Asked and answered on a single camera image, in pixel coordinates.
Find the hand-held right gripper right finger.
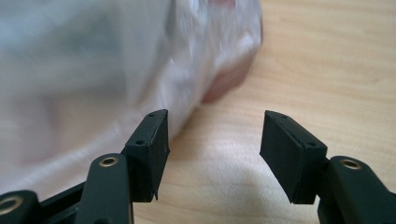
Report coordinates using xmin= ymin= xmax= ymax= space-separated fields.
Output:
xmin=259 ymin=109 xmax=329 ymax=205

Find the translucent white plastic bag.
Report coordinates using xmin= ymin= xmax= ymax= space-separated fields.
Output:
xmin=0 ymin=0 xmax=264 ymax=194

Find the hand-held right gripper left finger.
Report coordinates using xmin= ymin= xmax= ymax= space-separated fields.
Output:
xmin=120 ymin=108 xmax=171 ymax=203

